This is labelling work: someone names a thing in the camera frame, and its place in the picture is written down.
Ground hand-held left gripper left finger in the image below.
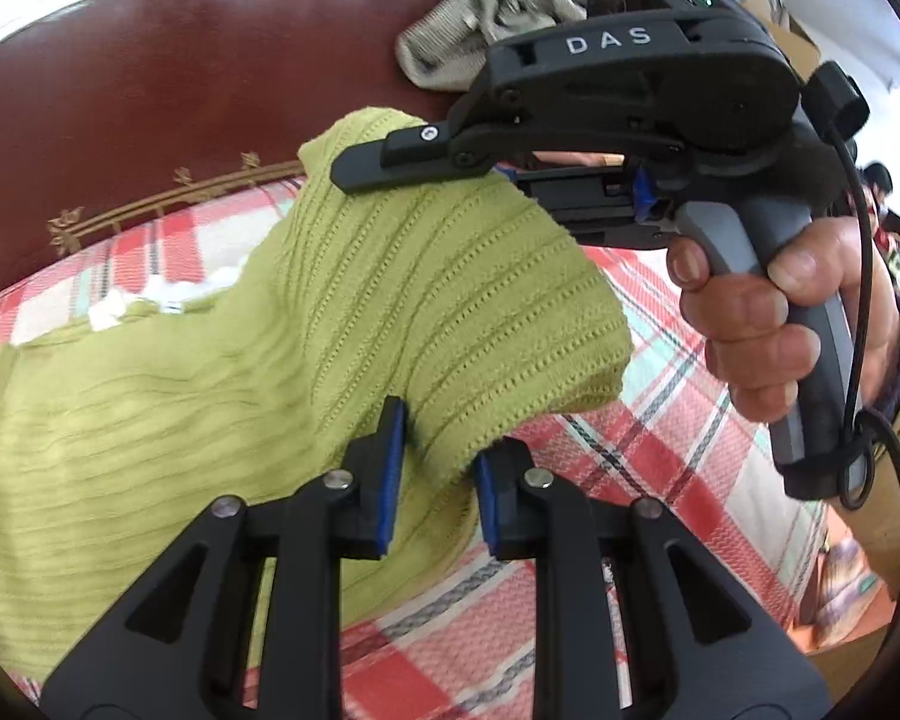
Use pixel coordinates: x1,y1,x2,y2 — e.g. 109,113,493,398
39,395,410,720

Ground green knit sweater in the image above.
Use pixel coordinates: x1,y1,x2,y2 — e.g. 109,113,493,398
0,109,635,683

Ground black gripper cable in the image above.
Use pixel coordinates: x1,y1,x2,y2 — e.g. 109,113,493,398
799,64,900,601

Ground person's right hand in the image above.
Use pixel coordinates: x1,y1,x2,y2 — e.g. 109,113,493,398
666,221,900,425

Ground cardboard box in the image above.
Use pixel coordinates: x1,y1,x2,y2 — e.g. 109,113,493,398
742,0,822,83

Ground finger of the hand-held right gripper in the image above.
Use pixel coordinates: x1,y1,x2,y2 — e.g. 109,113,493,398
330,124,511,194
506,165,680,252

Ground patterned bag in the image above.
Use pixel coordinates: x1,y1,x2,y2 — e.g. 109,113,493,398
814,532,893,646

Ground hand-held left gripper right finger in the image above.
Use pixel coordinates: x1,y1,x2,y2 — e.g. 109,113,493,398
474,439,833,720

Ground olive striped garment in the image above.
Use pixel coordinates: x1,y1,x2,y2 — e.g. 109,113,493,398
396,0,590,91

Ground brown headboard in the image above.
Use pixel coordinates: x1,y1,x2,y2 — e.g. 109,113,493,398
0,0,496,301

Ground red plaid blanket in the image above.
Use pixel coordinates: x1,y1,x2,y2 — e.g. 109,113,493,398
0,176,833,720

